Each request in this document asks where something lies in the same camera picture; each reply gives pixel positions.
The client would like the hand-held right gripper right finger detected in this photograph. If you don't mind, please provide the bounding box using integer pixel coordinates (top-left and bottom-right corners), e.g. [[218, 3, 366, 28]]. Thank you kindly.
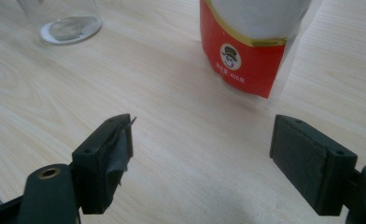
[[269, 114, 359, 217]]

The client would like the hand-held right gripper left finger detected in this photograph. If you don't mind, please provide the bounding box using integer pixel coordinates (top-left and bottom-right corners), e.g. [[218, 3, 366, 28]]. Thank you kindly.
[[71, 113, 138, 216]]

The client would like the red and white bag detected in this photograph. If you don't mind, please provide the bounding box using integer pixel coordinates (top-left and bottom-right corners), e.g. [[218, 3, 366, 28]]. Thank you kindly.
[[199, 0, 324, 101]]

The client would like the clear glass jar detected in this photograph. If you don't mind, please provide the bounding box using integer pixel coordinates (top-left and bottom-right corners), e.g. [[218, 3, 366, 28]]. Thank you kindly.
[[16, 0, 103, 46]]

